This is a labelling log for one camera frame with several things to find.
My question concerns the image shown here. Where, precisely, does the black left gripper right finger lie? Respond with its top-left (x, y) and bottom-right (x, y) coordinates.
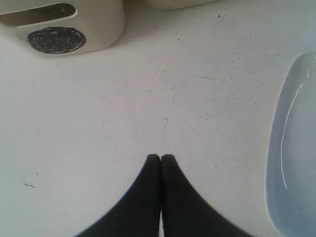
top-left (161, 155), bottom-right (249, 237)

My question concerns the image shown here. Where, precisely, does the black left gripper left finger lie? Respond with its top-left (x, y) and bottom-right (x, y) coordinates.
top-left (78, 154), bottom-right (161, 237)

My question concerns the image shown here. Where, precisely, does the white square plate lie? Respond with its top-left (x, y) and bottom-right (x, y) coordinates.
top-left (265, 51), bottom-right (316, 237)

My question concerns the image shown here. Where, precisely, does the cream bin with circle mark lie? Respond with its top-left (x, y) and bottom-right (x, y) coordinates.
top-left (0, 0), bottom-right (125, 58)

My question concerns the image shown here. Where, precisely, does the cream bin with triangle mark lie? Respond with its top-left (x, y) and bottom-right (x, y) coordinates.
top-left (144, 0), bottom-right (217, 11)

